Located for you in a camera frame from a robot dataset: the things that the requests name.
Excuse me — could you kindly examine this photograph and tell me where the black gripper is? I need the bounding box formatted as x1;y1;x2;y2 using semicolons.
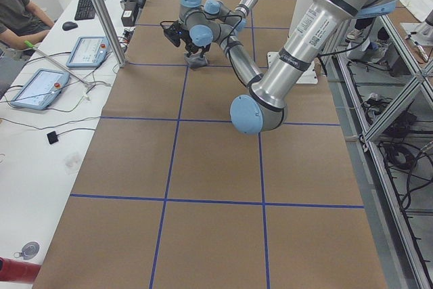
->
185;38;211;60

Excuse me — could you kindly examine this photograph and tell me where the pink and grey towel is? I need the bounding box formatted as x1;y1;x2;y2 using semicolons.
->
184;53;209;70

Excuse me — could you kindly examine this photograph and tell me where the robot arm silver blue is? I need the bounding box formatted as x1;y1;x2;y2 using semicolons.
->
179;0;396;134
203;0;258;32

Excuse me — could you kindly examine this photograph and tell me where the blue tape line lengthwise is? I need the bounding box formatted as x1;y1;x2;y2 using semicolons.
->
148;68;189;289

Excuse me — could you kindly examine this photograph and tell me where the black box with label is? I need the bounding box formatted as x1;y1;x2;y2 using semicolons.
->
121;0;143;27

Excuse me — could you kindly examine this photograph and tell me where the far teach pendant tablet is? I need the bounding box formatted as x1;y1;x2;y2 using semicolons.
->
66;36;110;69

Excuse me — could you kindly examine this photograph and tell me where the teach pendant tablet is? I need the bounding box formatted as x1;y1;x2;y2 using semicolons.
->
66;36;110;69
10;68;70;110

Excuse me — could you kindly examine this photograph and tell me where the blue tape line crosswise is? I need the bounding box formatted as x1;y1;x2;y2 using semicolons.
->
99;116;341;127

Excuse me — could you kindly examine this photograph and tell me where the black keyboard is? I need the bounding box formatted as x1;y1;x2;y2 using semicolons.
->
74;0;96;21

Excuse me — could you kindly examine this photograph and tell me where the black computer mouse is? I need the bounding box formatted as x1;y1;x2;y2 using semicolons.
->
62;21;78;31

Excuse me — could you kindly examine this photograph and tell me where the near teach pendant tablet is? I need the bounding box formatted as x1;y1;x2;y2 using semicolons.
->
10;68;70;110

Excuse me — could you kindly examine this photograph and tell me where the small black square pad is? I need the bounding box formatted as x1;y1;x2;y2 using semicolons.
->
47;131;59;145

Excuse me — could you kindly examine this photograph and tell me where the metal rod with green tip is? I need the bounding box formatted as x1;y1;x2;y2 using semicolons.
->
24;41;93;88

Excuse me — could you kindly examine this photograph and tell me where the seated person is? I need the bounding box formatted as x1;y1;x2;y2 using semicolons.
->
1;0;54;50

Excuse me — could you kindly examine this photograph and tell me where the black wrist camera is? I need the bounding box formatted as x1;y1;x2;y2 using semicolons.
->
163;21;183;47

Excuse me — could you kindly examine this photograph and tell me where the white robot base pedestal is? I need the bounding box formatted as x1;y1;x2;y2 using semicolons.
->
266;50;319;85

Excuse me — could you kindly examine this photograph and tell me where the aluminium frame post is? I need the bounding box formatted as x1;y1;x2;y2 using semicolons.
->
92;0;126;68

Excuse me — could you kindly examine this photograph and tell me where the aluminium frame rack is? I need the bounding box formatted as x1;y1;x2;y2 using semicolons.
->
323;8;432;288

